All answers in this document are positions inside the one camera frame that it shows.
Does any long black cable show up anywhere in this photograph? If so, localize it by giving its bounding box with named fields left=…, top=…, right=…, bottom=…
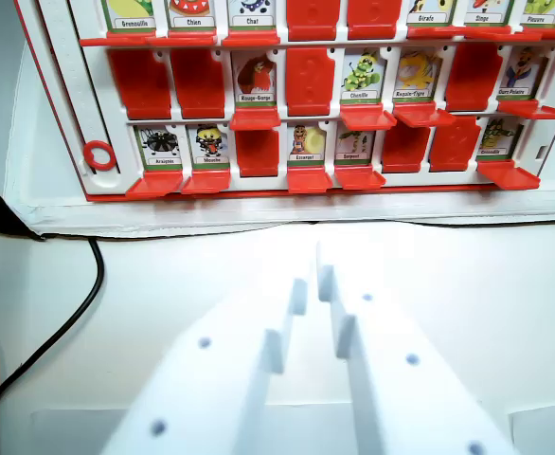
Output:
left=0, top=217, right=555, bottom=455

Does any red and white game board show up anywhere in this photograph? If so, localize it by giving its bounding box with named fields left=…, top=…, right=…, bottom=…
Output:
left=12, top=0, right=555, bottom=203

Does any small white paper sheet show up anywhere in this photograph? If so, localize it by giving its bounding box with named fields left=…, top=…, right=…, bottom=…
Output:
left=508, top=400, right=555, bottom=455

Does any red plastic board flap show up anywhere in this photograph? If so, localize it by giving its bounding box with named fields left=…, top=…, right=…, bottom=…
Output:
left=234, top=127, right=280, bottom=178

